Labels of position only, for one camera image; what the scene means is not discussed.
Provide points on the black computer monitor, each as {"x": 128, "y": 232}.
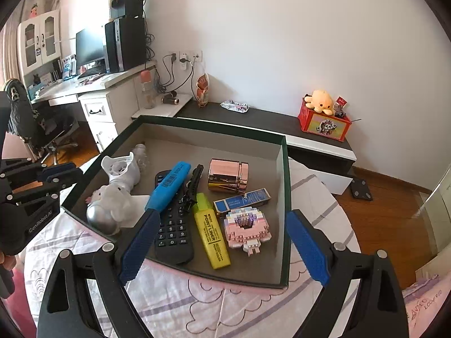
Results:
{"x": 90, "y": 49}

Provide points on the black bathroom scale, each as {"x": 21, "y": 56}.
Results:
{"x": 361, "y": 189}

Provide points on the beige curtain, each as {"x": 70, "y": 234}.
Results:
{"x": 10, "y": 52}

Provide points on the black hair clip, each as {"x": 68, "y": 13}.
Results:
{"x": 193, "y": 186}

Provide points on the black remote control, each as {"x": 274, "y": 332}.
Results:
{"x": 174, "y": 234}

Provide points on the white plug adapter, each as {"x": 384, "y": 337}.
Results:
{"x": 136, "y": 215}

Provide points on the black keyboard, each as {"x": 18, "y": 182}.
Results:
{"x": 91, "y": 73}

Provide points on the white wall sockets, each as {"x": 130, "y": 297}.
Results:
{"x": 186, "y": 57}

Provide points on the white desk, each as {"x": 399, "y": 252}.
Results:
{"x": 102, "y": 112}

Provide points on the black computer tower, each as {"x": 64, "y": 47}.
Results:
{"x": 127, "y": 44}

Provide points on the yellow highlighter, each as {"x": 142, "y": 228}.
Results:
{"x": 211, "y": 234}

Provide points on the black cylinder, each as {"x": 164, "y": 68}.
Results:
{"x": 169, "y": 100}

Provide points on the white plastic toy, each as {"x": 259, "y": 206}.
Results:
{"x": 118, "y": 169}

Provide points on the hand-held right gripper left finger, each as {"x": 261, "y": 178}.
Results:
{"x": 141, "y": 243}

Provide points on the small doll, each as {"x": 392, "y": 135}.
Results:
{"x": 34, "y": 10}

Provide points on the clear small bottle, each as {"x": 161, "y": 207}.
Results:
{"x": 141, "y": 155}

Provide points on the yellow octopus plush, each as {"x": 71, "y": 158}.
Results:
{"x": 319, "y": 100}

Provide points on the white glass-door cabinet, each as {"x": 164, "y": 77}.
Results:
{"x": 38, "y": 42}

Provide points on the blue rectangular box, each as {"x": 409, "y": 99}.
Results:
{"x": 243, "y": 201}

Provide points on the black office chair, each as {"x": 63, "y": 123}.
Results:
{"x": 53, "y": 130}

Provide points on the white pink wrapper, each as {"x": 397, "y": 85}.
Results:
{"x": 234, "y": 106}

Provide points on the black low cabinet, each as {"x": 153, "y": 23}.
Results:
{"x": 267, "y": 123}

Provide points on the pink storage box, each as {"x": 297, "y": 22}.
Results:
{"x": 246, "y": 141}

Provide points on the white figure toy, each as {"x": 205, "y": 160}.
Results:
{"x": 105, "y": 211}

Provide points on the small figures with red card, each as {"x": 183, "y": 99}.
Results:
{"x": 340, "y": 107}

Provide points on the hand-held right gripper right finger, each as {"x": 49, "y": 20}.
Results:
{"x": 306, "y": 246}

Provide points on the rose gold lighter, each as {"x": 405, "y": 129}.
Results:
{"x": 227, "y": 176}

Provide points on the blue highlighter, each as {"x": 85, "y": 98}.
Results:
{"x": 167, "y": 186}

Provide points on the red printed box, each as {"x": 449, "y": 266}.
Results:
{"x": 324, "y": 126}

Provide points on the pink building block toy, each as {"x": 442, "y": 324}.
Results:
{"x": 246, "y": 230}

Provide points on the orange snack bag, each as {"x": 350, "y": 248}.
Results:
{"x": 202, "y": 89}

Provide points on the blue white carton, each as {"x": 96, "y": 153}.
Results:
{"x": 68, "y": 67}

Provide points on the black speaker box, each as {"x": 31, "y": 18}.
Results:
{"x": 127, "y": 5}

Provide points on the person's left hand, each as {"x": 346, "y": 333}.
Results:
{"x": 5, "y": 261}

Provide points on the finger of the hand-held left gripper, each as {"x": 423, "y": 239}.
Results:
{"x": 60, "y": 173}
{"x": 38, "y": 193}

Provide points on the pink pillow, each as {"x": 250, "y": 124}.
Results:
{"x": 426, "y": 306}

